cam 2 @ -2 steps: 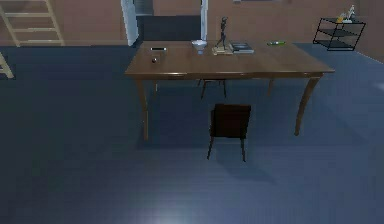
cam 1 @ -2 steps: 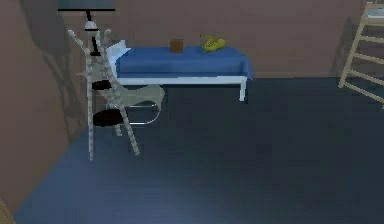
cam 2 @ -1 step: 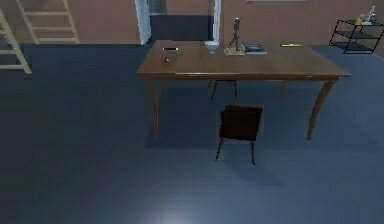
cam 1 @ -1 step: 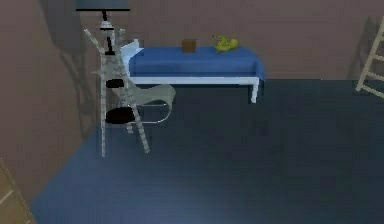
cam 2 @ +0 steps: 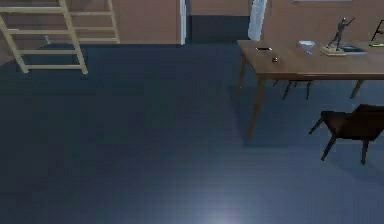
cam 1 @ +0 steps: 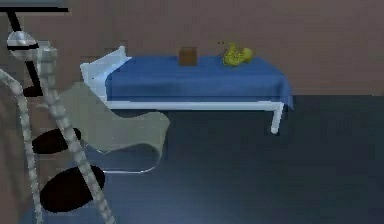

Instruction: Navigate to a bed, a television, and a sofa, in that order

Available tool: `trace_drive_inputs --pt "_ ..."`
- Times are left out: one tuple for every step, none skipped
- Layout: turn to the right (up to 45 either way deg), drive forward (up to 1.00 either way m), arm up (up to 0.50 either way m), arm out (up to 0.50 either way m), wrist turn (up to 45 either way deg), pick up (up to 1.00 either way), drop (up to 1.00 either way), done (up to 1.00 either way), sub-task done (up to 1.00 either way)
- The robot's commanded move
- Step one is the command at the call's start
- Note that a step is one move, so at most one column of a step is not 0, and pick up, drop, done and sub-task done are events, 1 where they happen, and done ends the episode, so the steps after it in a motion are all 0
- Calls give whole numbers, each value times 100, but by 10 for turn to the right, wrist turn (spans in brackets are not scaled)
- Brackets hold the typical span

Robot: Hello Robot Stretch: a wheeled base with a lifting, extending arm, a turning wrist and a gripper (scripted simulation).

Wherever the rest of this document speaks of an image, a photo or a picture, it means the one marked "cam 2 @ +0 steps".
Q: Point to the black flat phone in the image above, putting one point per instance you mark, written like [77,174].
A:
[263,49]

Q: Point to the small dark round object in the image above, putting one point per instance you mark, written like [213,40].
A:
[275,59]

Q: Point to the black chair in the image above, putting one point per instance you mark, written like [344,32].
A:
[295,87]

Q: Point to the white room door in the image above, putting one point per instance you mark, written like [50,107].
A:
[257,19]

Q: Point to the brown wooden table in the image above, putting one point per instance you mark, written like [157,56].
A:
[310,65]

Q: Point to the small blue flat object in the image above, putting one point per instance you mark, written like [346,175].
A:
[308,52]

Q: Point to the pale wooden ladder shelf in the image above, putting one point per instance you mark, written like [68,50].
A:
[71,32]

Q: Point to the dark brown wooden chair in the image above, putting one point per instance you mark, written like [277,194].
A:
[356,124]

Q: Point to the grey figure statue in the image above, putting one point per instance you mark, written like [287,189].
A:
[339,35]

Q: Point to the dark blue book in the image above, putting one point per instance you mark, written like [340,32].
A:
[354,50]

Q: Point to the white door frame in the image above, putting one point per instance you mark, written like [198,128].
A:
[182,21]

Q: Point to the black and green frame object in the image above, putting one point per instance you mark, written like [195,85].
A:
[378,35]

